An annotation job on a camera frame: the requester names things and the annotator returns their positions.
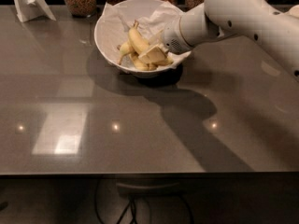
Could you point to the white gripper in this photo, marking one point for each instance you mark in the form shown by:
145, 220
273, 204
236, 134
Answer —
171, 38

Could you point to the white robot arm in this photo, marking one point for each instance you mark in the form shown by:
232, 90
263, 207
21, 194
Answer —
275, 32

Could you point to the white bowl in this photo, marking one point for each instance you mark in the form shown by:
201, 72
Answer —
106, 44

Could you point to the left small yellow banana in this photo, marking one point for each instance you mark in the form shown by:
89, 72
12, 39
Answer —
124, 49

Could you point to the white paper liner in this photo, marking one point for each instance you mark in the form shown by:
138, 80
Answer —
115, 25

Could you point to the left white paper stand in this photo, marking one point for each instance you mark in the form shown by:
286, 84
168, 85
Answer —
30, 9

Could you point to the grey bracket under table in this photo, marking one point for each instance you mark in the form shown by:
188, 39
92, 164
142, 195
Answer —
147, 187

